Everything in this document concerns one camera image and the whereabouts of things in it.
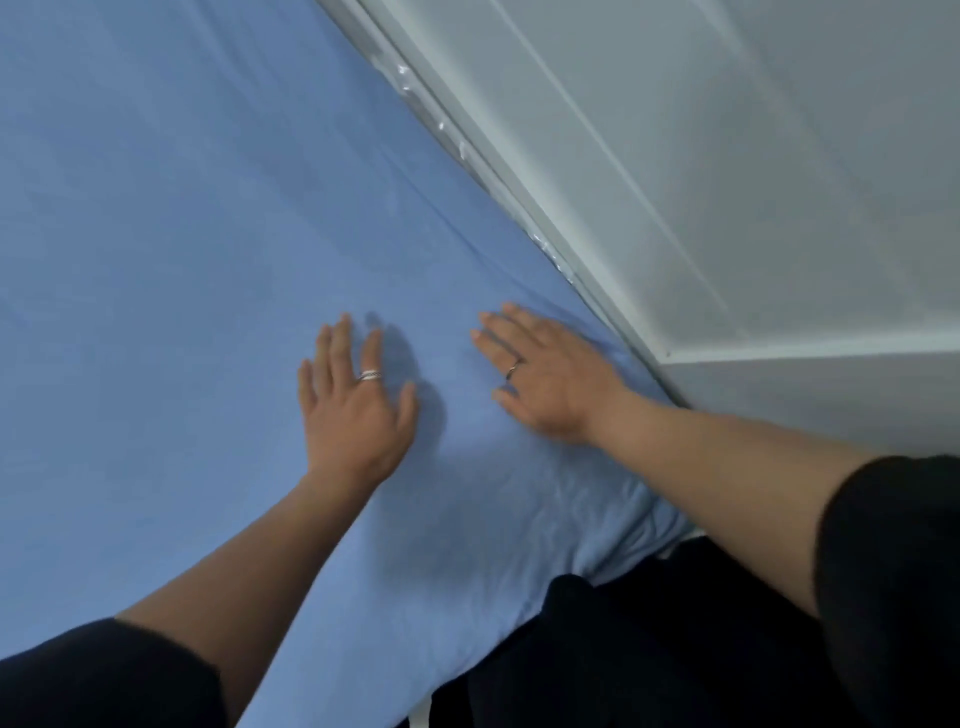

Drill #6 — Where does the person's right hand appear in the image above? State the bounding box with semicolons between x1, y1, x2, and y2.
470;302;635;445

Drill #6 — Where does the white wooden bed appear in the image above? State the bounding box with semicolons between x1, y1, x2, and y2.
314;0;960;460

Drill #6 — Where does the light blue sheet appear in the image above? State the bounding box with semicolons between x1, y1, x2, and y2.
0;0;695;728

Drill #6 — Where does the person's left hand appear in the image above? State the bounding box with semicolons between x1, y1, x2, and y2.
297;313;420;494

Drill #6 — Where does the person's right forearm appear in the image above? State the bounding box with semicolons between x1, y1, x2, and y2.
592;393;879;620

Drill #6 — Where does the grey crown print mattress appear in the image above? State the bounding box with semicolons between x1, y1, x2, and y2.
367;41;583;290

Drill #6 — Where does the person's left forearm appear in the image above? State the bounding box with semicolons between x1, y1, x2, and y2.
116;472;376;721

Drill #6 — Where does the person's black shirt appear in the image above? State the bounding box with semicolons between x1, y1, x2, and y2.
0;455;960;728

